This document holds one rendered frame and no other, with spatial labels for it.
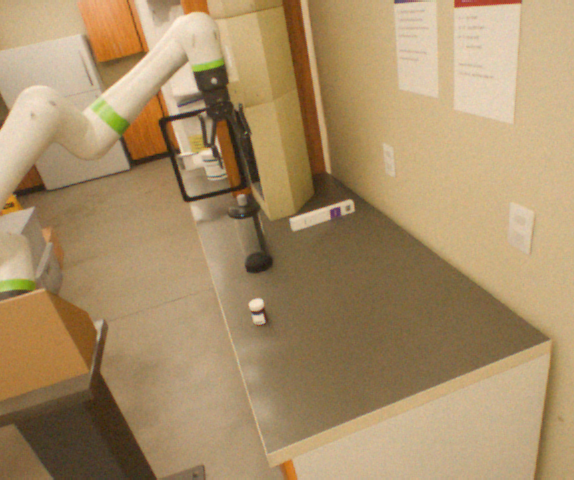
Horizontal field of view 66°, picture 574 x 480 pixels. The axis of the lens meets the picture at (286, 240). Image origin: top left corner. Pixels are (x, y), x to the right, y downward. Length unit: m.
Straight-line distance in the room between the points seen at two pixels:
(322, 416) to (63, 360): 0.72
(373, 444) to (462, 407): 0.23
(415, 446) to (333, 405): 0.24
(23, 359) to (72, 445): 0.34
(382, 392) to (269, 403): 0.26
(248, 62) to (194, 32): 0.44
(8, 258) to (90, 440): 0.59
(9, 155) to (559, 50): 1.23
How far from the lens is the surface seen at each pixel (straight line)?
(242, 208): 1.42
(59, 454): 1.62
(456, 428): 1.22
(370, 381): 1.08
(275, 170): 1.78
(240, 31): 1.68
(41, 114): 1.29
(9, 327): 1.33
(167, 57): 1.41
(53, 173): 6.89
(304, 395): 1.08
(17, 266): 1.42
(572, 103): 1.01
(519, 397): 1.28
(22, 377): 1.42
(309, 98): 2.16
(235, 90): 1.69
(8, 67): 6.72
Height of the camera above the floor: 1.74
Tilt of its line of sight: 28 degrees down
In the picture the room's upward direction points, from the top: 12 degrees counter-clockwise
